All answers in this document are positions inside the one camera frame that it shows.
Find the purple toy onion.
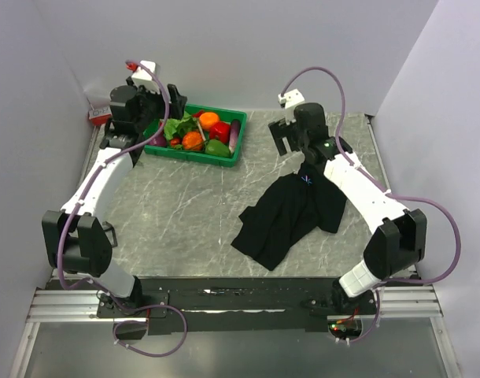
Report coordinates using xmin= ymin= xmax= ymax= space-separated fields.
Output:
xmin=150 ymin=135 xmax=168 ymax=147

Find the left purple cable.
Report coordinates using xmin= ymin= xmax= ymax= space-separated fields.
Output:
xmin=54 ymin=58 xmax=188 ymax=358

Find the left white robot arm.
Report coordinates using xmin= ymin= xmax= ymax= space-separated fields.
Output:
xmin=42 ymin=80 xmax=187 ymax=317

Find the orange toy pumpkin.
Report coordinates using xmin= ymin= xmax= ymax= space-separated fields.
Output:
xmin=182 ymin=131 xmax=205 ymax=151

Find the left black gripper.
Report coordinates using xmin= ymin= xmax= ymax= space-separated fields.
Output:
xmin=127 ymin=77 xmax=187 ymax=132

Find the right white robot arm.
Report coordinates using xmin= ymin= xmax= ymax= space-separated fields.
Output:
xmin=268 ymin=102 xmax=427 ymax=314

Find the red toy bell pepper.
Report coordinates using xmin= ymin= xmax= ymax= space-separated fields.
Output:
xmin=209 ymin=121 xmax=231 ymax=145

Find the green toy bell pepper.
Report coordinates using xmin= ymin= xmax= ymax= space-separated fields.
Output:
xmin=205 ymin=139 xmax=231 ymax=158

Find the black t-shirt garment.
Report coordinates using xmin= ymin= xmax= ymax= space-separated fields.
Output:
xmin=231 ymin=162 xmax=347 ymax=271

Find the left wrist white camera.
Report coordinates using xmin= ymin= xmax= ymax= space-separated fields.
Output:
xmin=131 ymin=61 xmax=161 ymax=93

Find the red white box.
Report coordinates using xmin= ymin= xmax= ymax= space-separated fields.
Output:
xmin=87 ymin=94 xmax=112 ymax=127

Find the green toy lettuce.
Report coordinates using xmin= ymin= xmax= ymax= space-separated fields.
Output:
xmin=163 ymin=112 xmax=198 ymax=141

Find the purple toy eggplant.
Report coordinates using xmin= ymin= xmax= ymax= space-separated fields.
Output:
xmin=228 ymin=119 xmax=242 ymax=155

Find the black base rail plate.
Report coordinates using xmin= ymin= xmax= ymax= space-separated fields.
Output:
xmin=97 ymin=277 xmax=377 ymax=335

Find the wrist white camera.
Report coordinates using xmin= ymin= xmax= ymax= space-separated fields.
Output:
xmin=278 ymin=89 xmax=305 ymax=109
xmin=131 ymin=61 xmax=161 ymax=93

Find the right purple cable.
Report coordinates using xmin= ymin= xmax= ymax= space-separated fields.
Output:
xmin=281 ymin=66 xmax=463 ymax=347

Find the purple cable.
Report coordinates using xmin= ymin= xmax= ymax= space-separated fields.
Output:
xmin=54 ymin=58 xmax=188 ymax=358
xmin=281 ymin=66 xmax=463 ymax=347

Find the small black stand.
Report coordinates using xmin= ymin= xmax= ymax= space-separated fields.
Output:
xmin=102 ymin=221 xmax=118 ymax=248

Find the orange toy fruit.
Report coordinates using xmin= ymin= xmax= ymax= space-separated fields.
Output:
xmin=198 ymin=112 xmax=220 ymax=132

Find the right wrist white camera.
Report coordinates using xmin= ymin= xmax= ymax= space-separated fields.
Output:
xmin=278 ymin=89 xmax=305 ymax=109

